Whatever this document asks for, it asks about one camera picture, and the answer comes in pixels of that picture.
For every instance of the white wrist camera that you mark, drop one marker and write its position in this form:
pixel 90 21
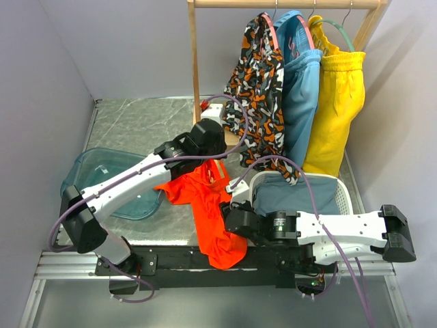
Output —
pixel 239 191
pixel 212 111

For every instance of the beige wooden hanger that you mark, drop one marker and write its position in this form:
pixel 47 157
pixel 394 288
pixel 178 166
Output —
pixel 217 171

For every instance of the aluminium frame rail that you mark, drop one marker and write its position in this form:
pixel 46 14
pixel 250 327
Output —
pixel 72 266

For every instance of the camouflage patterned shorts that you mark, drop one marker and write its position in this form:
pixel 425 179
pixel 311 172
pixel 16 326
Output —
pixel 257 83

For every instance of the orange shorts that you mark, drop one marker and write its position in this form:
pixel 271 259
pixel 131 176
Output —
pixel 222 248

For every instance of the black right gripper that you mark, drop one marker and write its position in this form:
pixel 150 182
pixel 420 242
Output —
pixel 226 206

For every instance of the light blue shorts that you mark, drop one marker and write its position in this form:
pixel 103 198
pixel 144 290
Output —
pixel 301 81

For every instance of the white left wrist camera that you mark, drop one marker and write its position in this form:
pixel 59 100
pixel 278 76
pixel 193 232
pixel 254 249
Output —
pixel 212 111

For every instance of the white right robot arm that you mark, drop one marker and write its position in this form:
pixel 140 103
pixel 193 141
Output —
pixel 300 242

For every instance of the pink hanger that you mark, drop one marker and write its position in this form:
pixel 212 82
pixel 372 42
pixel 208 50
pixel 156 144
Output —
pixel 273 30

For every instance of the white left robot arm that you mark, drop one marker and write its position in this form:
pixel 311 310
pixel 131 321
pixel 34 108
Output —
pixel 84 210

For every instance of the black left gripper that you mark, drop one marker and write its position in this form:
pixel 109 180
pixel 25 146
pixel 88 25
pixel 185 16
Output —
pixel 222 144

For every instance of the teal plastic basin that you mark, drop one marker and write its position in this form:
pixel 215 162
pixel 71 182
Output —
pixel 97 165

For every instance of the grey-blue cloth in basket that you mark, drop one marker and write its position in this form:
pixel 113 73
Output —
pixel 275 194

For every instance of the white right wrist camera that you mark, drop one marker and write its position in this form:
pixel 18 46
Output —
pixel 239 191

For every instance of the white laundry basket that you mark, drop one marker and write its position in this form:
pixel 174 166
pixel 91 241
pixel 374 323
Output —
pixel 342 196

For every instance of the green hanger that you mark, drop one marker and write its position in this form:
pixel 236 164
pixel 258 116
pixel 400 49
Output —
pixel 339 27

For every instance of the yellow shorts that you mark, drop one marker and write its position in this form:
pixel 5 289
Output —
pixel 341 98

